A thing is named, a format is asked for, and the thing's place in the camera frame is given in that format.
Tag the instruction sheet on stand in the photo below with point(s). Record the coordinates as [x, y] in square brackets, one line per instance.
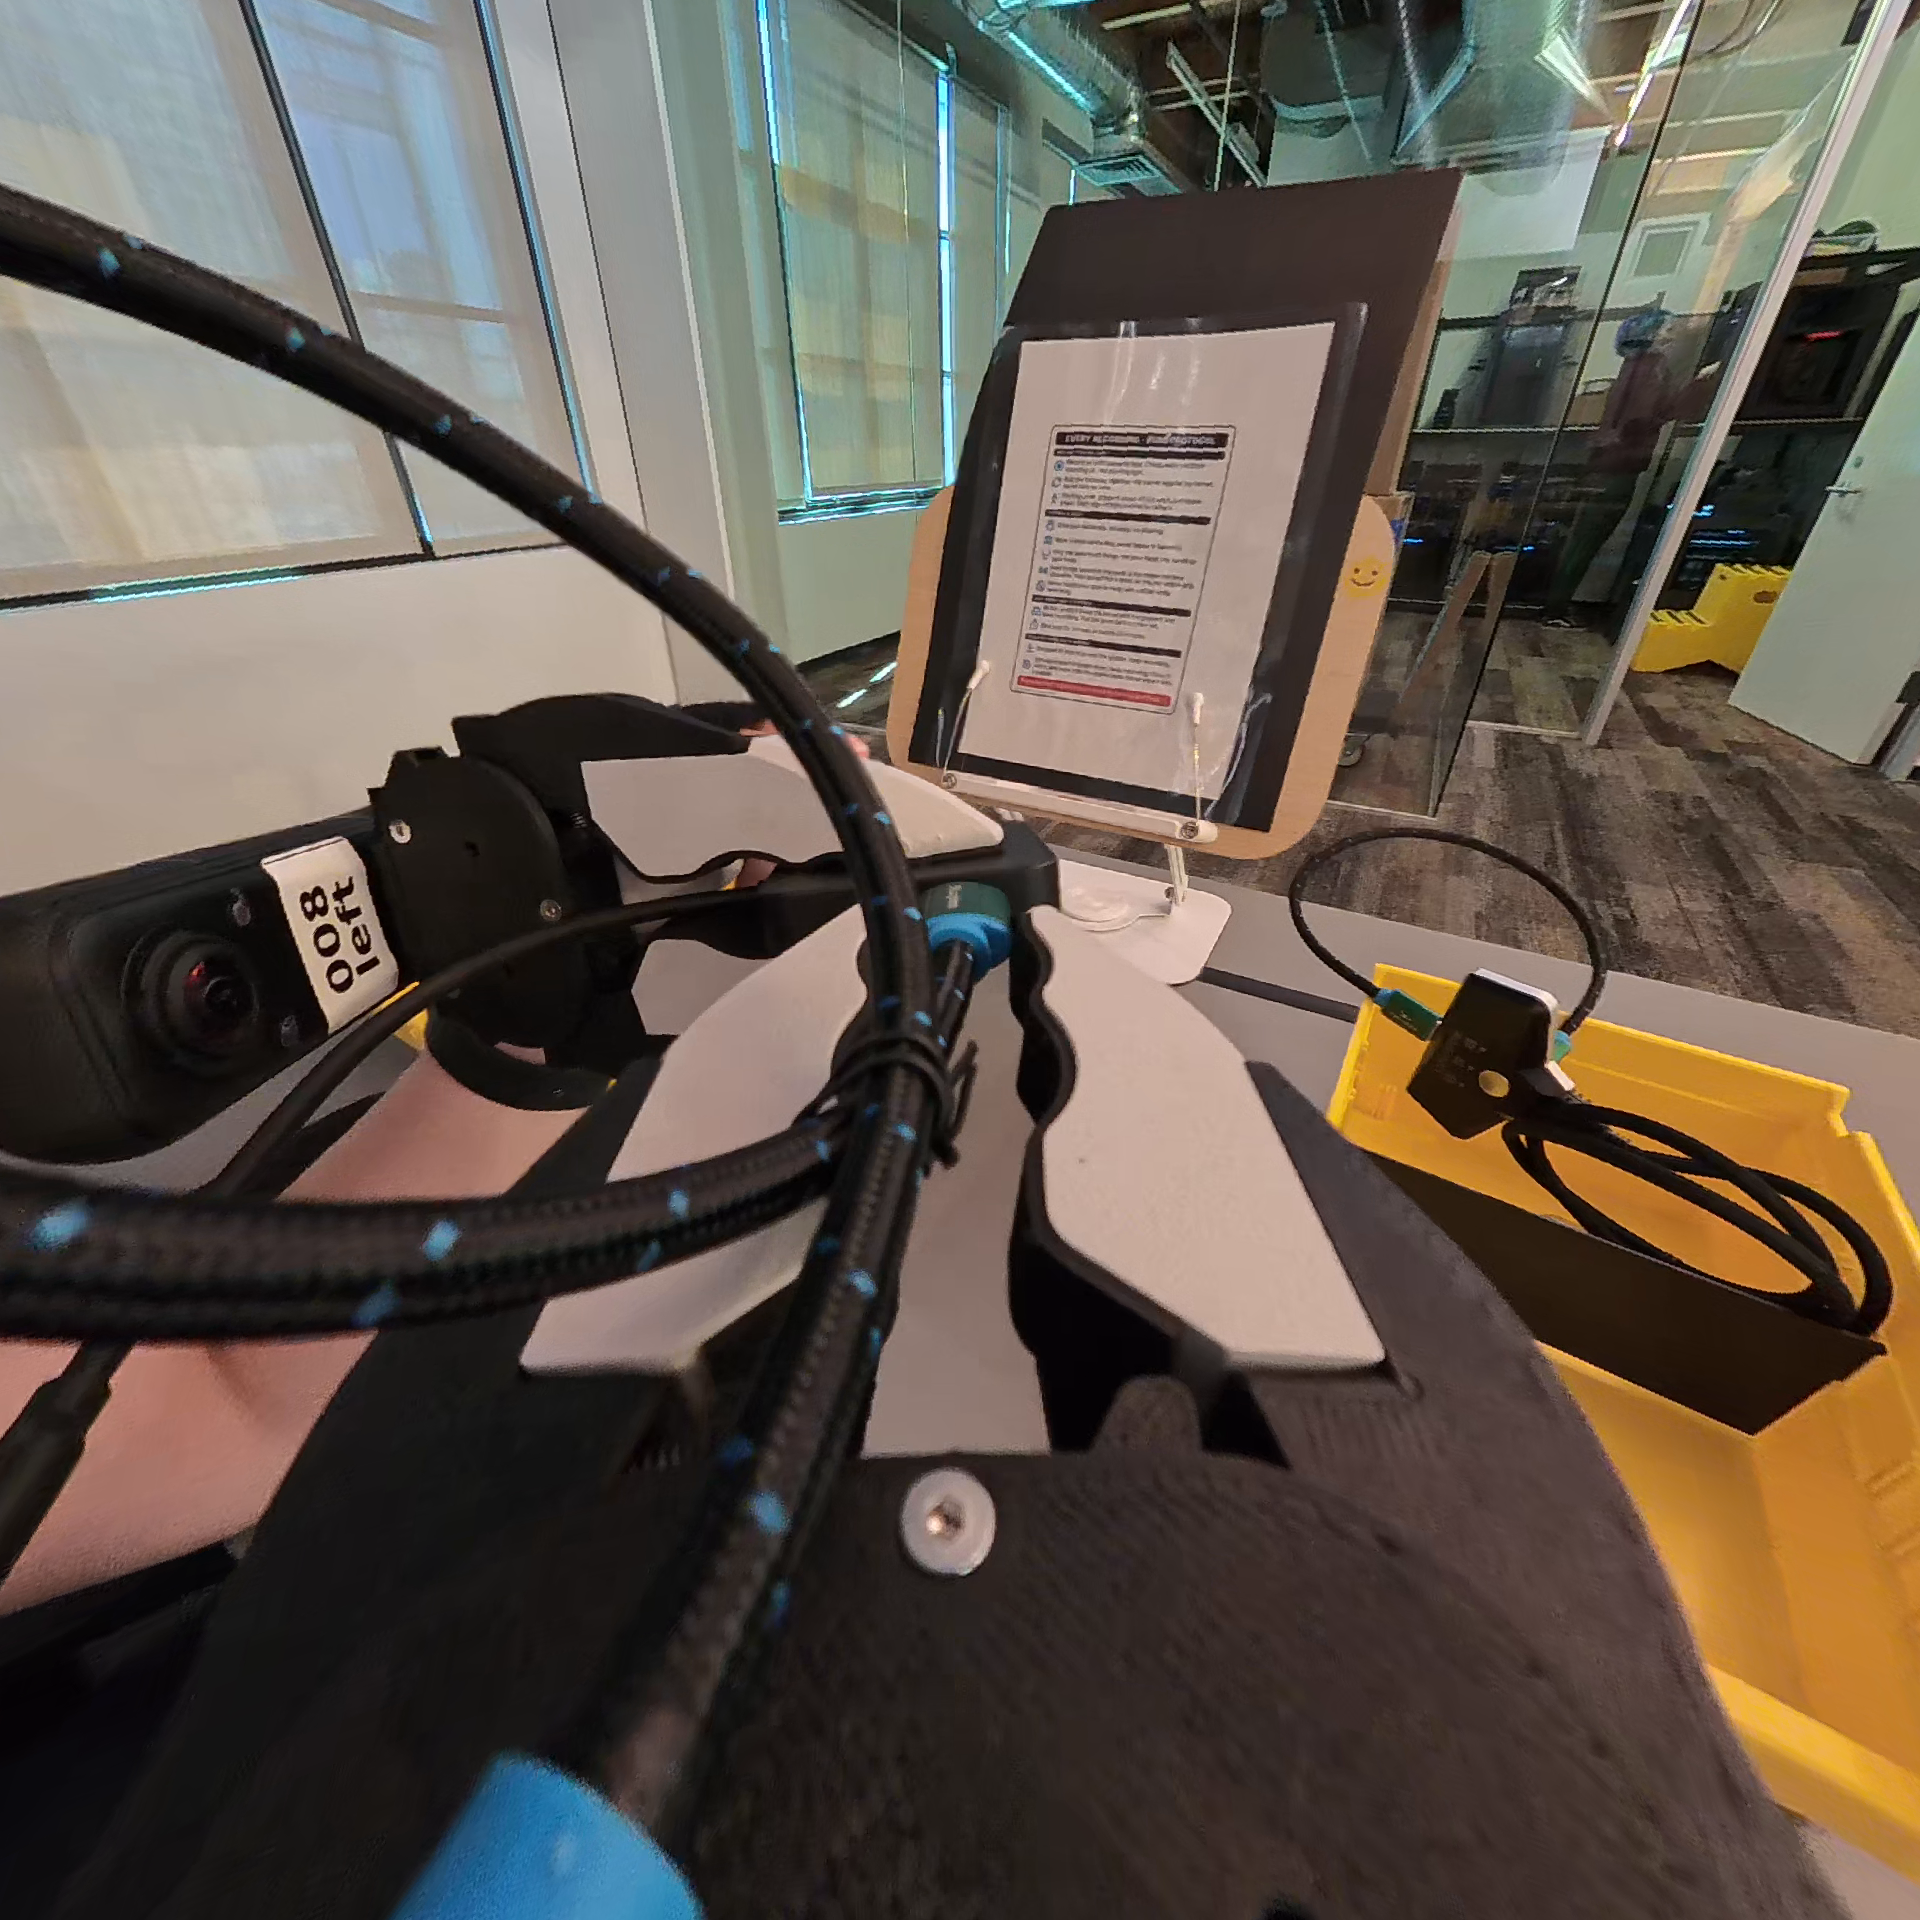
[1343, 706]

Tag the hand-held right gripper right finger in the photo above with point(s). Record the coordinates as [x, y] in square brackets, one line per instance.
[1185, 1184]

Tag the white door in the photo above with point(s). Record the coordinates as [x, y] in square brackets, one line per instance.
[1846, 630]

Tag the large window with blinds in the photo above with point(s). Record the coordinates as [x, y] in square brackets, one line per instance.
[182, 300]
[857, 270]

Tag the yellow divided plastic bin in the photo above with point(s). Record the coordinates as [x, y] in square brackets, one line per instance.
[1799, 1501]

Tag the black backing sheet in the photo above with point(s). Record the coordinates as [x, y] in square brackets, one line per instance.
[1201, 255]

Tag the white stand base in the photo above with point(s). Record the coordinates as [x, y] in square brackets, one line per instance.
[1185, 932]

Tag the instruction sheet in clear sleeve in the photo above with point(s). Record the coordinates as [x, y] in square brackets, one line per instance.
[1051, 389]

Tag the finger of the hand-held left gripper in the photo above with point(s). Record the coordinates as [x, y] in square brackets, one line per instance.
[781, 810]
[706, 934]

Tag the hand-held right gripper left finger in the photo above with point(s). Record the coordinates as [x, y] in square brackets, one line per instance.
[722, 1080]

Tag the person's left forearm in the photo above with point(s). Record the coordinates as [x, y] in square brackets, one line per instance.
[195, 1426]

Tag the yellow smiley sticker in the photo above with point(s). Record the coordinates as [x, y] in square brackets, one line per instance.
[1363, 576]

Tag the black bin divider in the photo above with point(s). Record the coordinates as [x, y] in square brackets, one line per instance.
[1622, 1306]

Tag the yellow step stool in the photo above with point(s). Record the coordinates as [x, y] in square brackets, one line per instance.
[1711, 623]

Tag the black USB-C adapter dongle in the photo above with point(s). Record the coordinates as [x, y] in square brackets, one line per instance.
[1020, 870]

